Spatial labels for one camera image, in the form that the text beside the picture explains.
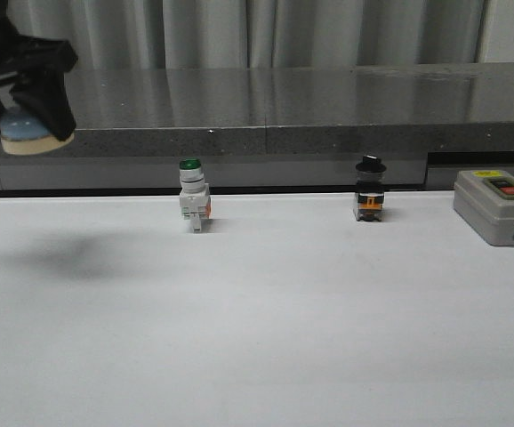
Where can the blue and cream desk bell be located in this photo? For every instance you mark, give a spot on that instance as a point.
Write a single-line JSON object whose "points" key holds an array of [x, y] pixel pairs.
{"points": [[23, 134]]}

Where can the grey granite counter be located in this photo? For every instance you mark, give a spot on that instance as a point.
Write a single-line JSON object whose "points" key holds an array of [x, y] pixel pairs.
{"points": [[277, 130]]}

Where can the grey pleated curtain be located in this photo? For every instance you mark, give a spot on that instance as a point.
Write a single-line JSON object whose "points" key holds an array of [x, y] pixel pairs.
{"points": [[273, 34]]}

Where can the green pushbutton switch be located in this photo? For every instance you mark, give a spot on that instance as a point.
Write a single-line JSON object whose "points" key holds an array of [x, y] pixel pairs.
{"points": [[195, 197]]}

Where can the black rotary selector switch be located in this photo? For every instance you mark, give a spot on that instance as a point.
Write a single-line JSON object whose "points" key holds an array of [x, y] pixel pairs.
{"points": [[369, 196]]}

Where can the grey on-off switch box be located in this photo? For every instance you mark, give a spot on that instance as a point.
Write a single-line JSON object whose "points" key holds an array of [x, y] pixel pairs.
{"points": [[485, 200]]}

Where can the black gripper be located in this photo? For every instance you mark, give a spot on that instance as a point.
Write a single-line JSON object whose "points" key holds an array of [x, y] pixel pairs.
{"points": [[39, 64]]}

